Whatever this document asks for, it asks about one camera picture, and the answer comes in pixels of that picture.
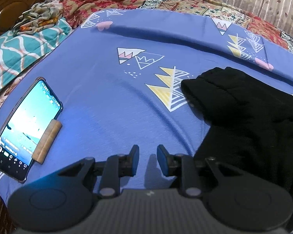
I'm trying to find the black pants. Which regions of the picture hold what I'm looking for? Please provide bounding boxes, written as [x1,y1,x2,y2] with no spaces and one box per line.
[181,67,293,231]

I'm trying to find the small wooden phone stand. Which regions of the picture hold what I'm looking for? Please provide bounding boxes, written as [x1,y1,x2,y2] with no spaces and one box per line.
[32,119,62,165]

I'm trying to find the blue patterned bedsheet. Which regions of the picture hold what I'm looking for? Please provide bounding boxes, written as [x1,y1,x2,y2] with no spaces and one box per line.
[0,8,293,234]

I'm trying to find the smartphone with lit screen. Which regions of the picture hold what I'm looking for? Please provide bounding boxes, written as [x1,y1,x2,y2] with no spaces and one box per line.
[0,77,63,183]

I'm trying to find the teal wavy patterned quilt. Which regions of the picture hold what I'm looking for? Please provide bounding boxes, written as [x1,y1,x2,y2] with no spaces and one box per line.
[0,19,72,92]

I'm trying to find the crumpled floral cloth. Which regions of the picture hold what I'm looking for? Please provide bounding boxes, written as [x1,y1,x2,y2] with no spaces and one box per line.
[11,0,64,36]

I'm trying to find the red floral patchwork blanket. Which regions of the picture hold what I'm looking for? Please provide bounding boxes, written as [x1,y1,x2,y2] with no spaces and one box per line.
[60,0,293,53]

